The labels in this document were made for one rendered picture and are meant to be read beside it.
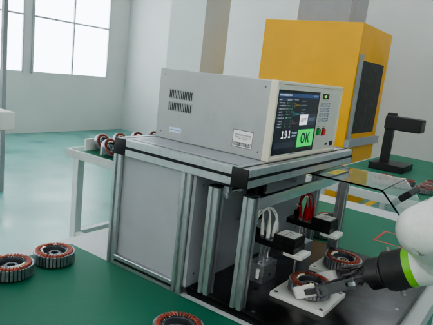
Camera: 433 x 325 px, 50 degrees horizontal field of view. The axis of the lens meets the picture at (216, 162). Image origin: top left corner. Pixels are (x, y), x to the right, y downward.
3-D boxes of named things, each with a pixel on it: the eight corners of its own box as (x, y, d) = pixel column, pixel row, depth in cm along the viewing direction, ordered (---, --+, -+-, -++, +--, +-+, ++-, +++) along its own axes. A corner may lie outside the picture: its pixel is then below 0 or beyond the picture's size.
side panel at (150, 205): (185, 291, 122) (198, 173, 116) (178, 295, 120) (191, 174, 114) (113, 258, 138) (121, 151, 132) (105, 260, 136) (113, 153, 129)
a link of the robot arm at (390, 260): (405, 239, 111) (395, 249, 104) (423, 287, 110) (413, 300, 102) (381, 244, 115) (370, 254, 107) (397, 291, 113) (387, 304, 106)
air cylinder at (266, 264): (274, 276, 132) (278, 258, 131) (261, 285, 126) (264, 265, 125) (259, 271, 135) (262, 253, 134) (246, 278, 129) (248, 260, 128)
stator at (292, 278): (336, 293, 124) (338, 280, 123) (319, 307, 115) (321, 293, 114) (298, 278, 130) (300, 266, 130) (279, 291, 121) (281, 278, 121)
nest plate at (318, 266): (372, 272, 144) (373, 268, 144) (356, 287, 132) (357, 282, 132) (327, 256, 153) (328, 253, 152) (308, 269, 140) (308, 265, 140)
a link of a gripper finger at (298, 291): (321, 294, 114) (319, 295, 114) (296, 298, 118) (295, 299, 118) (317, 282, 115) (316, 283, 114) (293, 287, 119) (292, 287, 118)
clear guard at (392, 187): (421, 202, 141) (424, 183, 140) (400, 216, 122) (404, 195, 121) (321, 178, 160) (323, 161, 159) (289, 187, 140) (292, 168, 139)
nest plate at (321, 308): (345, 297, 125) (345, 293, 124) (323, 317, 113) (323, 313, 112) (294, 278, 133) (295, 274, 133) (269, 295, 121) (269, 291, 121)
